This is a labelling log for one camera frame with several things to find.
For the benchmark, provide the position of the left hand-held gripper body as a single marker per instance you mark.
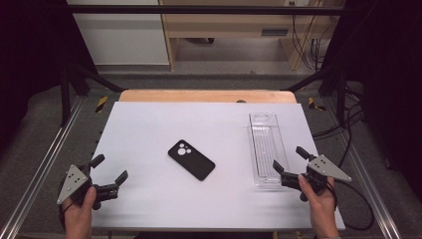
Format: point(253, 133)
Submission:
point(73, 181)

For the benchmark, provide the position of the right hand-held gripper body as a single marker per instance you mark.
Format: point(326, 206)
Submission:
point(323, 166)

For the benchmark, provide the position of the person's left hand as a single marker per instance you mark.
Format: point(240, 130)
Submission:
point(79, 215)

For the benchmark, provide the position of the person's right hand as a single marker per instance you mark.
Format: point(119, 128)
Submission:
point(321, 209)

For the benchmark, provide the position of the clear plastic tray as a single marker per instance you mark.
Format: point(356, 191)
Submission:
point(267, 149)

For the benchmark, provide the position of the yellow black tape marker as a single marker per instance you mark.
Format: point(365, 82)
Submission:
point(101, 104)
point(313, 104)

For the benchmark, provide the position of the white table cover sheet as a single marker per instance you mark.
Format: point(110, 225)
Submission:
point(159, 132)

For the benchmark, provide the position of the black metal stand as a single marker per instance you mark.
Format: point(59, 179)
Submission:
point(65, 96)
point(340, 93)

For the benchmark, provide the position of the black curtain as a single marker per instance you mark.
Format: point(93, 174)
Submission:
point(30, 49)
point(388, 66)

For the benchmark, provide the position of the white cabinet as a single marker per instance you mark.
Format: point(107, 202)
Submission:
point(122, 40)

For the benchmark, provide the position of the wooden desk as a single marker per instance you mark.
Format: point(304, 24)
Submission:
point(229, 26)

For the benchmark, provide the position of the aluminium floor rail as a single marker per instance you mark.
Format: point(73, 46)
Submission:
point(368, 186)
point(36, 176)

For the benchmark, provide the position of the black horizontal frame bar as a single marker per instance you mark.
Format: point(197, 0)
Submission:
point(199, 9)

